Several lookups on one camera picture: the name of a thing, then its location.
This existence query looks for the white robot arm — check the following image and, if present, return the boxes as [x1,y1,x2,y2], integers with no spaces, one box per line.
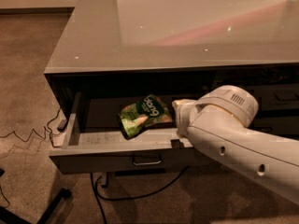
[172,85,299,204]

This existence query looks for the thick black floor cable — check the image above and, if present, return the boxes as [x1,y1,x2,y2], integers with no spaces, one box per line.
[89,166,191,224]

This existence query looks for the grey drawer cabinet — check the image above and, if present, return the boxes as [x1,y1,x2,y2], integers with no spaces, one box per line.
[44,0,299,189]

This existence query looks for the black stand leg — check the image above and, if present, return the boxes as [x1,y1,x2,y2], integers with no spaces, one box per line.
[0,188,72,224]

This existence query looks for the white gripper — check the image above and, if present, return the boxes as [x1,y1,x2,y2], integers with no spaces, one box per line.
[172,99,203,137]

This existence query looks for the black power adapter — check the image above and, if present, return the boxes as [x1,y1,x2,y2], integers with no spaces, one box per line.
[57,119,67,132]

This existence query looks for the green snack bag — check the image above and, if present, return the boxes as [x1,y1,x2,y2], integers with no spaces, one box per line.
[119,94,173,139]

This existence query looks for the thin tangled black cable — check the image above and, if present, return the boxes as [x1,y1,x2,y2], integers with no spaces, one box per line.
[0,107,64,209]

